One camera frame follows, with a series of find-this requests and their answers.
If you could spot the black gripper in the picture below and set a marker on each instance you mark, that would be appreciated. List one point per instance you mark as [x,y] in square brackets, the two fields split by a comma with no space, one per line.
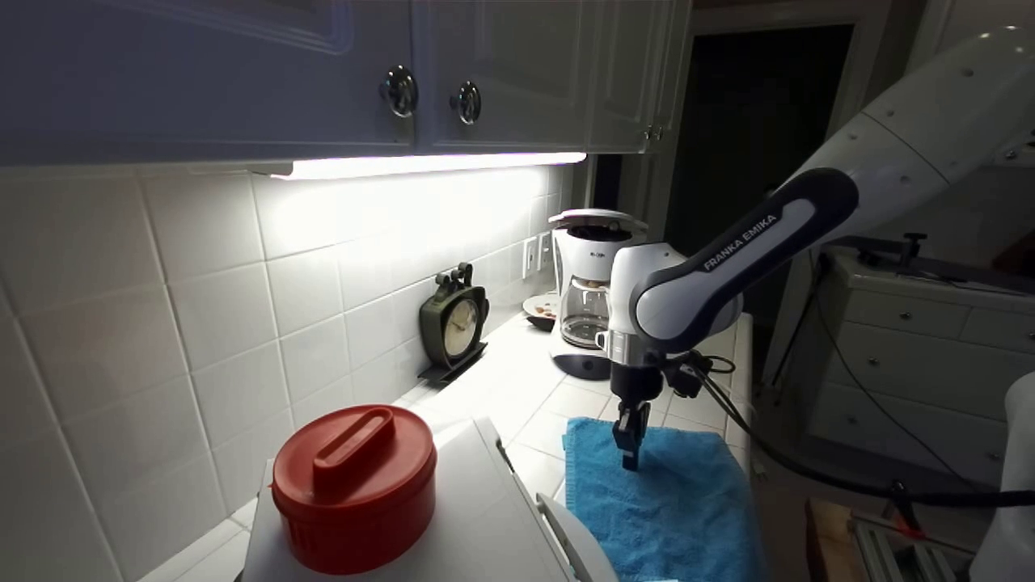
[635,388]

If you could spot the blue terry towel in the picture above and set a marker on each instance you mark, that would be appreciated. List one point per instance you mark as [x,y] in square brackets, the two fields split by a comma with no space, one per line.
[680,514]

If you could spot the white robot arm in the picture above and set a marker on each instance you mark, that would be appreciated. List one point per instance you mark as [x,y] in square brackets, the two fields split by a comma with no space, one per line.
[922,132]

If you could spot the small brown bowl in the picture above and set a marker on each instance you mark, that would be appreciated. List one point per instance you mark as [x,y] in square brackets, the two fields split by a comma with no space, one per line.
[542,310]

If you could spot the white coffee maker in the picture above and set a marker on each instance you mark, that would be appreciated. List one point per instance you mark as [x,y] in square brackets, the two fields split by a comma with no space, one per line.
[582,250]

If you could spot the dark green desk clock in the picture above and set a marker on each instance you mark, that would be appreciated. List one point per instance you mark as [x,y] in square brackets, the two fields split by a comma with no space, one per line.
[449,325]

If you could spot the white appliance with red lid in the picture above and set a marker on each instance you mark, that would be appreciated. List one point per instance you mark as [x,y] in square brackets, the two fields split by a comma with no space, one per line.
[486,528]

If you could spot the red round lid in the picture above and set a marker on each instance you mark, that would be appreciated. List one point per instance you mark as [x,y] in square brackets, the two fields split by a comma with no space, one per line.
[357,486]

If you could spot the white drawer cabinet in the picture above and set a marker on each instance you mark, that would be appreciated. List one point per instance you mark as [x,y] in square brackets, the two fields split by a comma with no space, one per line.
[913,368]

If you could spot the right cabinet knob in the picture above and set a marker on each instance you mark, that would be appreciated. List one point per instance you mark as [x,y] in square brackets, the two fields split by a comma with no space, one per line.
[468,102]

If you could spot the cabinet knob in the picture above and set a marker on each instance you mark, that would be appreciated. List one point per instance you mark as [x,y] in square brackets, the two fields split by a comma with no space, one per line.
[468,102]
[398,92]

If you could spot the under-cabinet light strip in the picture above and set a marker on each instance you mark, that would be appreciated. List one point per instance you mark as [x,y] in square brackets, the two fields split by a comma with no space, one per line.
[378,166]

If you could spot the left cabinet knob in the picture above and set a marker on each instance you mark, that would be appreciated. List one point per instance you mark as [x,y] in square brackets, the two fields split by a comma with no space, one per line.
[398,92]

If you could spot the white upper cabinet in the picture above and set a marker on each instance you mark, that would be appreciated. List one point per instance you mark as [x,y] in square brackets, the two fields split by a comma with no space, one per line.
[303,80]

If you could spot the wall power outlet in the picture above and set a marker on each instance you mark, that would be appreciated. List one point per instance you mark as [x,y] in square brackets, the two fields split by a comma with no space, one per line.
[529,257]

